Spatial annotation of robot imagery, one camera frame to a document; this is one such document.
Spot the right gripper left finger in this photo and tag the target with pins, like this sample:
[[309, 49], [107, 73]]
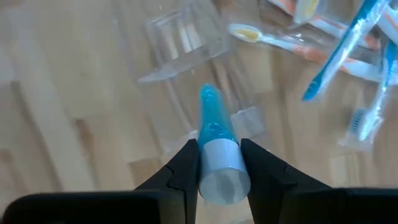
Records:
[[174, 186]]

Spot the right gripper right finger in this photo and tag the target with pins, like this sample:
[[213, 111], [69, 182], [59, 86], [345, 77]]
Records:
[[273, 193]]

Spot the blue mouthwash bottle white cap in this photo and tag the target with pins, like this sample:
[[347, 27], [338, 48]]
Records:
[[222, 168]]

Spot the blue white toothbrush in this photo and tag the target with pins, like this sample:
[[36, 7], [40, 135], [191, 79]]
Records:
[[339, 53], [371, 118]]

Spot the orange toothbrush yellow bristles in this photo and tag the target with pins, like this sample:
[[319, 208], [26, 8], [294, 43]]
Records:
[[306, 9], [248, 33]]

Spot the orange white toothbrush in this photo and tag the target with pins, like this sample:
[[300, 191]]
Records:
[[390, 25]]

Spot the clear acrylic organizer box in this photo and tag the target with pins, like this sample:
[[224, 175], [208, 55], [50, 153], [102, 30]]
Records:
[[186, 40]]

